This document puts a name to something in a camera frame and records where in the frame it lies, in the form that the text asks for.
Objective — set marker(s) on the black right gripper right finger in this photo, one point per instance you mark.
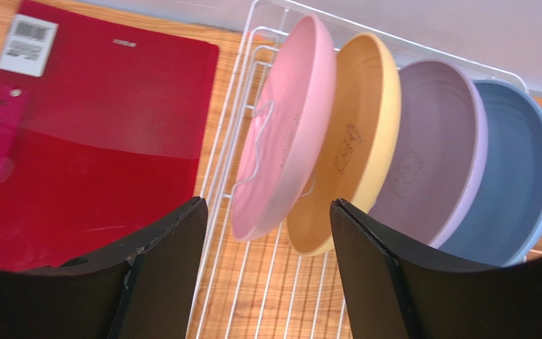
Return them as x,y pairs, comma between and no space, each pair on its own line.
397,287

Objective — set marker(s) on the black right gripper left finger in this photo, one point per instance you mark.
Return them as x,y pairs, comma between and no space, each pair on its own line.
140,286

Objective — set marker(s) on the purple plate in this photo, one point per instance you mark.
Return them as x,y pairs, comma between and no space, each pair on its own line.
441,153

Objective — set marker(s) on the yellow plate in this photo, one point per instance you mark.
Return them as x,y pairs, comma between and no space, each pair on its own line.
359,144

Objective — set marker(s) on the blue plate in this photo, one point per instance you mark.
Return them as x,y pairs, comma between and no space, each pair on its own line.
505,220

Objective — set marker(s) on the pink plate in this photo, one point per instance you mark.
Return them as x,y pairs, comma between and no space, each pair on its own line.
286,131

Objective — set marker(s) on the red plastic folder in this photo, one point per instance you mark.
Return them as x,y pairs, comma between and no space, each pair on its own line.
101,129

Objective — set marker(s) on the white wire dish rack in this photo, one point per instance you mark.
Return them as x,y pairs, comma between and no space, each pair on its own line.
264,289

